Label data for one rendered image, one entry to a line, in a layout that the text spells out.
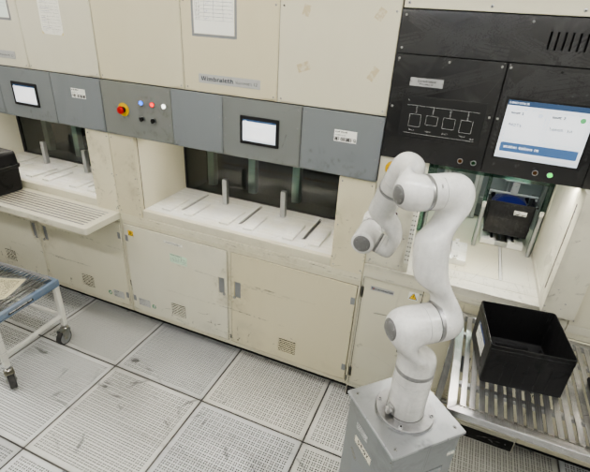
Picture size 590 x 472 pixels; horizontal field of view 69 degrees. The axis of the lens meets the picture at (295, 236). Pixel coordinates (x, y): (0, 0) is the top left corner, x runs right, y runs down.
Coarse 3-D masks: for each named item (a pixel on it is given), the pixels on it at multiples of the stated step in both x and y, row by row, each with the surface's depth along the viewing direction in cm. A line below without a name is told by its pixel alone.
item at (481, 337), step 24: (480, 312) 169; (504, 312) 172; (528, 312) 169; (480, 336) 164; (504, 336) 176; (528, 336) 174; (552, 336) 166; (480, 360) 159; (504, 360) 150; (528, 360) 147; (552, 360) 145; (576, 360) 144; (504, 384) 154; (528, 384) 152; (552, 384) 149
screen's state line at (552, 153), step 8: (504, 144) 161; (512, 144) 160; (520, 144) 159; (520, 152) 160; (528, 152) 159; (536, 152) 158; (544, 152) 157; (552, 152) 156; (560, 152) 155; (568, 152) 154; (576, 152) 153
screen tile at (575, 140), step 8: (552, 120) 152; (560, 120) 151; (568, 120) 150; (576, 120) 149; (576, 128) 150; (584, 128) 149; (544, 136) 155; (552, 136) 154; (560, 136) 153; (568, 136) 152; (576, 136) 151; (552, 144) 155; (560, 144) 154; (568, 144) 153; (576, 144) 152
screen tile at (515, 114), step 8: (512, 112) 156; (520, 112) 155; (528, 112) 154; (536, 112) 153; (544, 112) 152; (512, 120) 157; (520, 120) 156; (528, 120) 155; (536, 120) 154; (544, 120) 153; (512, 128) 158; (520, 128) 157; (536, 128) 155; (504, 136) 160; (512, 136) 159; (520, 136) 158; (528, 136) 157; (536, 136) 156
